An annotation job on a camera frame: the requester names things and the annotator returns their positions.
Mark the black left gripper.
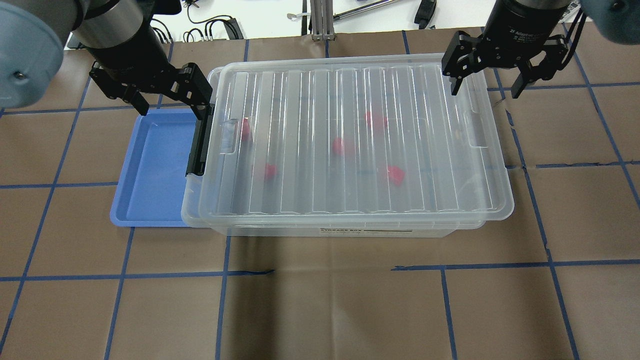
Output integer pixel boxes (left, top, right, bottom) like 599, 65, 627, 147
89, 25, 213, 122

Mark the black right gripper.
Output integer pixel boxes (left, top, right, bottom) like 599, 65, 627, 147
442, 0, 572, 100

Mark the red block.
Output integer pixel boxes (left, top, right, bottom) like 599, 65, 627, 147
263, 162, 279, 182
383, 165, 406, 187
240, 117, 253, 143
365, 111, 389, 135
331, 137, 356, 158

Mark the clear plastic box lid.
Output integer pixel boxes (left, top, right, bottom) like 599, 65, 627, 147
198, 54, 516, 230

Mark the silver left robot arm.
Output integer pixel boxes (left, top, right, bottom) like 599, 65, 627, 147
0, 0, 213, 121

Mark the blue plastic tray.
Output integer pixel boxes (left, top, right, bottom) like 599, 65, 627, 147
110, 108, 196, 228

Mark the clear plastic storage box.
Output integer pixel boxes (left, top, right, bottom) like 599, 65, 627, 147
180, 59, 516, 238

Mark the black power adapter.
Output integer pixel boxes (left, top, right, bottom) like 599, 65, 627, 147
413, 0, 437, 30

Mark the long metal rod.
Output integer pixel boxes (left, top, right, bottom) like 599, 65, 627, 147
333, 0, 398, 22

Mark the aluminium frame post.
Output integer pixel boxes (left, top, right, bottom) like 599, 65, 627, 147
309, 0, 336, 42

